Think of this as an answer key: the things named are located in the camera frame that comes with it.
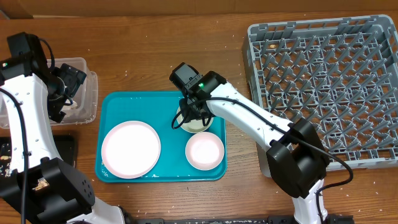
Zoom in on black tray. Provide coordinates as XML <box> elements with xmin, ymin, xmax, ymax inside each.
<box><xmin>1</xmin><ymin>135</ymin><xmax>78</xmax><ymax>167</ymax></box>

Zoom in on large white plate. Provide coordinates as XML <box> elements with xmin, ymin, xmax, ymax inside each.
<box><xmin>101</xmin><ymin>121</ymin><xmax>161</xmax><ymax>179</ymax></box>

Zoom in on teal serving tray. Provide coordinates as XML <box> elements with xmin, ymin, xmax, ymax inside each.
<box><xmin>95</xmin><ymin>91</ymin><xmax>227</xmax><ymax>183</ymax></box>

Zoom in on rice and peanut scraps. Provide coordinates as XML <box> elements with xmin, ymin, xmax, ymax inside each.
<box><xmin>1</xmin><ymin>143</ymin><xmax>49</xmax><ymax>191</ymax></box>

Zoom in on clear plastic bin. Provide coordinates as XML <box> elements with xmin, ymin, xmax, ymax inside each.
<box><xmin>1</xmin><ymin>57</ymin><xmax>98</xmax><ymax>130</ymax></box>

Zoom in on grey plastic dish rack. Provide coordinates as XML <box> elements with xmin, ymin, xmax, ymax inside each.
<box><xmin>243</xmin><ymin>15</ymin><xmax>397</xmax><ymax>170</ymax></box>

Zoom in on small white plate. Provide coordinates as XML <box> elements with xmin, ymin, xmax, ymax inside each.
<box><xmin>185</xmin><ymin>132</ymin><xmax>225</xmax><ymax>171</ymax></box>

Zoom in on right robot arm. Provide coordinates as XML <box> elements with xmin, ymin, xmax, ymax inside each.
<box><xmin>169</xmin><ymin>63</ymin><xmax>329</xmax><ymax>223</ymax></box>

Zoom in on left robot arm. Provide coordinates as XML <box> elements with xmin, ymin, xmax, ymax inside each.
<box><xmin>1</xmin><ymin>32</ymin><xmax>133</xmax><ymax>223</ymax></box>

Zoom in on light green saucer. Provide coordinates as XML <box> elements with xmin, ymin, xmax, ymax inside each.
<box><xmin>181</xmin><ymin>118</ymin><xmax>213</xmax><ymax>134</ymax></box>

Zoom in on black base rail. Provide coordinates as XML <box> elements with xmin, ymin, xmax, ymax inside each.
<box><xmin>133</xmin><ymin>215</ymin><xmax>355</xmax><ymax>224</ymax></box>

